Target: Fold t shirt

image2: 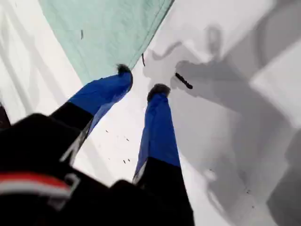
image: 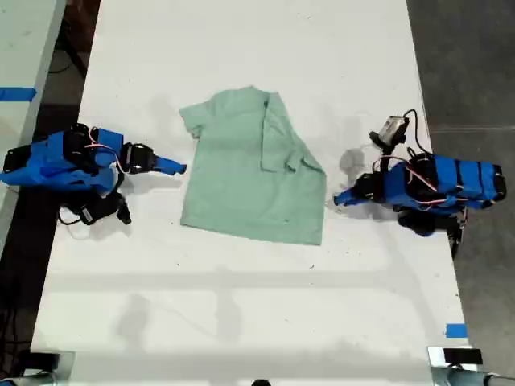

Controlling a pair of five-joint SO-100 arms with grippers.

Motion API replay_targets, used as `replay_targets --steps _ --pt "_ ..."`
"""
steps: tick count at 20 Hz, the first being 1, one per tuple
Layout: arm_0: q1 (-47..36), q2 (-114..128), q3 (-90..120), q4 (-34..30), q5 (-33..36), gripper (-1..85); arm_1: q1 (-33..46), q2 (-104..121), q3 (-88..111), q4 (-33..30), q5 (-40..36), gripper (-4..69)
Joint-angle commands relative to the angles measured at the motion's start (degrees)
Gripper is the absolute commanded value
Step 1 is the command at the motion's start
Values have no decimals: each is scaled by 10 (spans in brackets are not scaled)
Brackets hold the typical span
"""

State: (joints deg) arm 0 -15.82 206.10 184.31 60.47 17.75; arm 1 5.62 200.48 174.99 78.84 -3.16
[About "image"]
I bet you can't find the pale green t-shirt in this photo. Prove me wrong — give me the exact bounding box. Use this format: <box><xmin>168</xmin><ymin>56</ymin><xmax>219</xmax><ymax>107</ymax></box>
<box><xmin>178</xmin><ymin>84</ymin><xmax>328</xmax><ymax>248</ymax></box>

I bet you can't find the black table clamp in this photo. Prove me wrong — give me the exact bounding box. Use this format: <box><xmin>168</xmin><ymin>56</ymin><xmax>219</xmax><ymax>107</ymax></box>
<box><xmin>448</xmin><ymin>208</ymin><xmax>468</xmax><ymax>259</ymax></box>

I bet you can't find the long blue tape strip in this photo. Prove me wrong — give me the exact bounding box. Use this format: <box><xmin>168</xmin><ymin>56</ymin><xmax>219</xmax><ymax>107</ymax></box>
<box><xmin>0</xmin><ymin>87</ymin><xmax>38</xmax><ymax>102</ymax></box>

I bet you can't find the white side table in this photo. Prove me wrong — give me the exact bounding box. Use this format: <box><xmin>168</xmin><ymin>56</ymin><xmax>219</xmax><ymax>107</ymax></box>
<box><xmin>0</xmin><ymin>0</ymin><xmax>68</xmax><ymax>250</ymax></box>

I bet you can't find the metal pipe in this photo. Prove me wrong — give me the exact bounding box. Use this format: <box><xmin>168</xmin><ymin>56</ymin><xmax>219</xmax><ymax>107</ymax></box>
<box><xmin>432</xmin><ymin>364</ymin><xmax>515</xmax><ymax>386</ymax></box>
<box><xmin>0</xmin><ymin>371</ymin><xmax>58</xmax><ymax>386</ymax></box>

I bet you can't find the red white servo wire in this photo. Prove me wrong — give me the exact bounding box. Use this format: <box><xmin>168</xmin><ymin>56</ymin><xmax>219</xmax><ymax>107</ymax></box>
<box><xmin>403</xmin><ymin>163</ymin><xmax>471</xmax><ymax>213</ymax></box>
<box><xmin>87</xmin><ymin>126</ymin><xmax>133</xmax><ymax>175</ymax></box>

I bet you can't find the grey camera box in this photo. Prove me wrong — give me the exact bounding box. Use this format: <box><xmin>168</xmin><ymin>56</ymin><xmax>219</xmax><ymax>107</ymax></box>
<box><xmin>369</xmin><ymin>115</ymin><xmax>411</xmax><ymax>152</ymax></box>

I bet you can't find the black camera box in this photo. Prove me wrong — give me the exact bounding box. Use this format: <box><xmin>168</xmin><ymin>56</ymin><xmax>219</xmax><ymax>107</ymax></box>
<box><xmin>79</xmin><ymin>191</ymin><xmax>133</xmax><ymax>226</ymax></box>

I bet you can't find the black looped camera cable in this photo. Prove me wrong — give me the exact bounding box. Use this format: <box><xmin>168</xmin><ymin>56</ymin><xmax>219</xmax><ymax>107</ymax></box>
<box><xmin>402</xmin><ymin>109</ymin><xmax>432</xmax><ymax>157</ymax></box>

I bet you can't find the black floor cable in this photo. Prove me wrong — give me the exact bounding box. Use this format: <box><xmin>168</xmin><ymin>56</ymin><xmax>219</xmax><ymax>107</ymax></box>
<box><xmin>47</xmin><ymin>47</ymin><xmax>80</xmax><ymax>76</ymax></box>

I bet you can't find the black box on silver bracket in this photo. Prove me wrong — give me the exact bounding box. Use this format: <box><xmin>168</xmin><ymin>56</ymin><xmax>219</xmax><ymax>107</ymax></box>
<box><xmin>426</xmin><ymin>346</ymin><xmax>484</xmax><ymax>369</ymax></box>

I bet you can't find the black box on grey bracket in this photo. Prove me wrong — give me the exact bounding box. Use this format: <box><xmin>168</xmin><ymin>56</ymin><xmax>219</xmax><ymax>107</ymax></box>
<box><xmin>27</xmin><ymin>350</ymin><xmax>76</xmax><ymax>379</ymax></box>

